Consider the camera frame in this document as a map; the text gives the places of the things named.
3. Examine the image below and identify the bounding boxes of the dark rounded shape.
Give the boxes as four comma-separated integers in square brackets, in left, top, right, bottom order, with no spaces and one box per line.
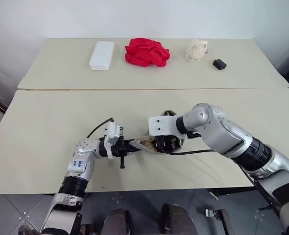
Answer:
[161,204,192,235]

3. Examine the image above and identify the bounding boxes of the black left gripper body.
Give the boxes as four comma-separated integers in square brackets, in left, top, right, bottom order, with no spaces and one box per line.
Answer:
[111,126,131,170]

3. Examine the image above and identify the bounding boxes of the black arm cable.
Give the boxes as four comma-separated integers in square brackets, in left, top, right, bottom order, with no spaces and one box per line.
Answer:
[86,118,115,138]
[169,148,217,156]

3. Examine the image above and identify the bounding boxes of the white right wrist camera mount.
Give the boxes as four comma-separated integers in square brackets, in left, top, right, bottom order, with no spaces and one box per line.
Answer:
[148,115,185,137]

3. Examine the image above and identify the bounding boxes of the crumpled red cloth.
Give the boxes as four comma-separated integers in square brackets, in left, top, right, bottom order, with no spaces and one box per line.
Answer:
[124,38,171,68]

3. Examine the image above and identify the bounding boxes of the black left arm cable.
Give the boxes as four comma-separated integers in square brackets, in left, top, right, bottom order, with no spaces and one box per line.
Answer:
[86,118,115,138]

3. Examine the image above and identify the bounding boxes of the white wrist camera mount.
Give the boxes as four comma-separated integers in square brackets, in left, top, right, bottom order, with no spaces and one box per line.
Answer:
[148,115,185,137]
[103,121,123,160]

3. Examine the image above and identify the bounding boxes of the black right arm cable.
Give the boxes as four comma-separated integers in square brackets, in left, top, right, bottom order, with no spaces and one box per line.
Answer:
[169,148,217,156]

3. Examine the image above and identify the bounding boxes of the metal table leg bracket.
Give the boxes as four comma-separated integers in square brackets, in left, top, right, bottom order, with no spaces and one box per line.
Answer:
[204,208,236,235]

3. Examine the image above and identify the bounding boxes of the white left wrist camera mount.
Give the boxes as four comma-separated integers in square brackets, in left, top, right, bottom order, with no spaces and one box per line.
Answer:
[103,121,123,160]

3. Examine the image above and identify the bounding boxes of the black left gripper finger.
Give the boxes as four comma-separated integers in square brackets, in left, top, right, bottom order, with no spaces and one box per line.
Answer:
[124,139,140,148]
[124,147,141,156]

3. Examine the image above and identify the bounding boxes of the white rectangular plastic box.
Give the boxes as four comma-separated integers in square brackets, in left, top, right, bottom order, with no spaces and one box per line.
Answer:
[89,41,115,71]

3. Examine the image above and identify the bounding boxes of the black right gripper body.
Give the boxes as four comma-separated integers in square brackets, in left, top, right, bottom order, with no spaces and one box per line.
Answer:
[155,134,186,154]

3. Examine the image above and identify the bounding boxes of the small black block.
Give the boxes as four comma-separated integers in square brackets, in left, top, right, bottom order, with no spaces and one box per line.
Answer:
[212,58,227,71]

